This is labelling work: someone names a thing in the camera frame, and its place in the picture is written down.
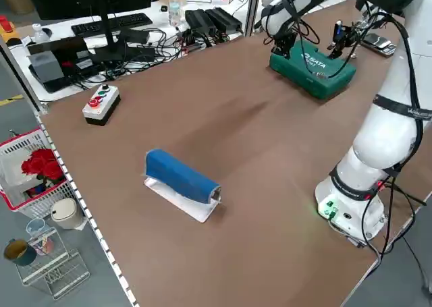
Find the dark mug yellow inside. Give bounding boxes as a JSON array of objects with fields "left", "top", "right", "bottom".
[{"left": 3, "top": 238, "right": 38, "bottom": 267}]

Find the black computer monitor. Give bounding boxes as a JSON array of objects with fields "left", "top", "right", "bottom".
[{"left": 25, "top": 0, "right": 153, "bottom": 20}]

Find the yellow box red button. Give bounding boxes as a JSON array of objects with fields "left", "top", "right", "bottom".
[{"left": 0, "top": 15, "right": 21, "bottom": 45}]

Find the blue cloth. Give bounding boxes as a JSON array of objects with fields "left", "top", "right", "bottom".
[{"left": 144, "top": 148, "right": 223, "bottom": 205}]

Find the aluminium frame post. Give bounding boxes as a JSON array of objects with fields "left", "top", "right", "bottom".
[{"left": 244, "top": 0, "right": 261, "bottom": 38}]

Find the black keyboard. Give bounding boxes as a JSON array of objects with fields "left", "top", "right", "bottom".
[{"left": 70, "top": 12, "right": 153, "bottom": 37}]

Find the black monitor stand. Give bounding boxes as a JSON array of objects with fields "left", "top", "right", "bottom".
[{"left": 90, "top": 0, "right": 157, "bottom": 65}]

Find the green plastic toolbox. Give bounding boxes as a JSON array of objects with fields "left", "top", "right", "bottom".
[{"left": 269, "top": 38, "right": 357, "bottom": 101}]

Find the white wire rack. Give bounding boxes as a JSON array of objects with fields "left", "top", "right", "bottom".
[{"left": 15, "top": 226, "right": 91, "bottom": 301}]

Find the white black button box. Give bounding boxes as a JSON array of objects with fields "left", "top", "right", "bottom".
[{"left": 82, "top": 83, "right": 122, "bottom": 126}]

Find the light blue cup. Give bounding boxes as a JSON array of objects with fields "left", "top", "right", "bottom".
[{"left": 26, "top": 218, "right": 47, "bottom": 238}]

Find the black power supply unit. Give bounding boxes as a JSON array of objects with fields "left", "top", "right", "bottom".
[
  {"left": 184, "top": 9, "right": 217, "bottom": 35},
  {"left": 205, "top": 7, "right": 243, "bottom": 33}
]

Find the white basket red rim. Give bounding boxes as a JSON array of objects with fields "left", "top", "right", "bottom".
[{"left": 0, "top": 128, "right": 74, "bottom": 220}]

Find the white cloth stand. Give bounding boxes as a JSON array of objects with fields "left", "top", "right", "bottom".
[{"left": 144, "top": 177, "right": 224, "bottom": 224}]

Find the small bottle white cap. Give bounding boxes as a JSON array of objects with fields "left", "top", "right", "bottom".
[{"left": 32, "top": 23, "right": 47, "bottom": 45}]

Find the small white trash bin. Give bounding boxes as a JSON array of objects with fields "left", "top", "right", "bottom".
[{"left": 50, "top": 198, "right": 86, "bottom": 231}]

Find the silver black digital scale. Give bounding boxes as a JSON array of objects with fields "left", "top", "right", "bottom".
[{"left": 361, "top": 32, "right": 396, "bottom": 57}]

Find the white side desk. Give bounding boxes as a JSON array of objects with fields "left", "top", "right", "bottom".
[{"left": 6, "top": 0, "right": 257, "bottom": 102}]

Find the black flat device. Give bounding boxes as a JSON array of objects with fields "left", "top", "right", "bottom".
[{"left": 26, "top": 36, "right": 91, "bottom": 57}]

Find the red roses bunch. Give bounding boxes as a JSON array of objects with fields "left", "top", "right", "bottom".
[{"left": 20, "top": 148, "right": 65, "bottom": 186}]

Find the patterned paper cup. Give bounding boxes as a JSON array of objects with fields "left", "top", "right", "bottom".
[{"left": 32, "top": 235, "right": 55, "bottom": 256}]

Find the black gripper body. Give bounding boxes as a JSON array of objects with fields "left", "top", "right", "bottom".
[
  {"left": 333, "top": 21, "right": 355, "bottom": 50},
  {"left": 275, "top": 28, "right": 298, "bottom": 50}
]

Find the grey box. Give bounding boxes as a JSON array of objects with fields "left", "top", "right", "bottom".
[{"left": 29, "top": 50, "right": 64, "bottom": 84}]

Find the clear plastic water bottle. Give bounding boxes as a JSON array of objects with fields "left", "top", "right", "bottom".
[{"left": 167, "top": 0, "right": 186, "bottom": 30}]

